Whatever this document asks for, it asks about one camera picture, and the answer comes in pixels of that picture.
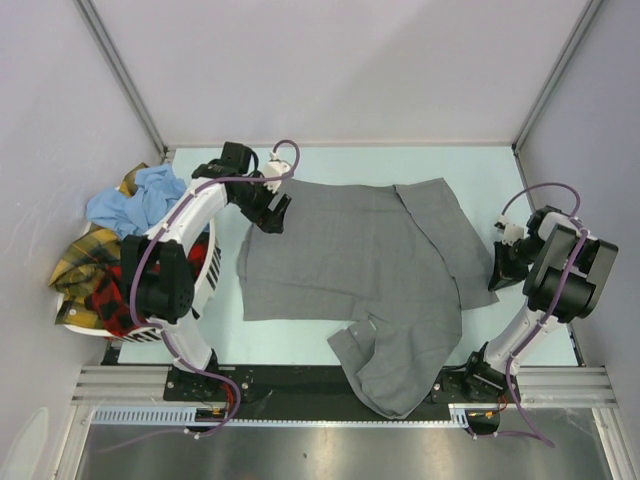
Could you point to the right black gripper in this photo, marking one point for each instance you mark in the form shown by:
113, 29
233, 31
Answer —
504, 274

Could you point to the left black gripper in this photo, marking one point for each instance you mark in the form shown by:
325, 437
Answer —
272, 223

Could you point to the grey long sleeve shirt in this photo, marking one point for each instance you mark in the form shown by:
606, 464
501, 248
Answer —
397, 265

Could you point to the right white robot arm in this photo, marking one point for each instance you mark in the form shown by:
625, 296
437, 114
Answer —
562, 268

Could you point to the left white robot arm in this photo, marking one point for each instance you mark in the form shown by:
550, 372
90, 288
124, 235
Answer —
167, 269

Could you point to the light blue shirt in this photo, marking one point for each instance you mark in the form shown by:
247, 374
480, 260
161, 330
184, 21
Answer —
143, 199

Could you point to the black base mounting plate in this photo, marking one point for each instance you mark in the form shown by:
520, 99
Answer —
323, 394

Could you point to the yellow plaid shirt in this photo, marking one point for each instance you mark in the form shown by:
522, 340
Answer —
79, 271

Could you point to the red black plaid shirt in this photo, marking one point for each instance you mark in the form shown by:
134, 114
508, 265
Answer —
109, 303

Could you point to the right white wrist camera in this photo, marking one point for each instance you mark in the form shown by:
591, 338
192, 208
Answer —
510, 233

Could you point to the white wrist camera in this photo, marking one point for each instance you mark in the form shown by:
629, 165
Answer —
276, 171
510, 233

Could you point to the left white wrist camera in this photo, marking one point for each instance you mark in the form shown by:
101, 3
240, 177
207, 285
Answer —
276, 171

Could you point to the aluminium front rail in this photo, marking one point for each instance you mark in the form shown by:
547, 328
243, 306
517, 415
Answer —
574, 406

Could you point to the white slotted cable duct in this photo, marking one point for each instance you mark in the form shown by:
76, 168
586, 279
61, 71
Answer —
187, 417

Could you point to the left aluminium frame post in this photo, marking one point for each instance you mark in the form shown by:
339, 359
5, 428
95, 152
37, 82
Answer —
115, 62

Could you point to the aluminium frame post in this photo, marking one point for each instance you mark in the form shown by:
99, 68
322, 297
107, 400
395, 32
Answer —
569, 50
115, 62

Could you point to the right aluminium frame post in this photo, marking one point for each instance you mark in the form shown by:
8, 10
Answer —
569, 50

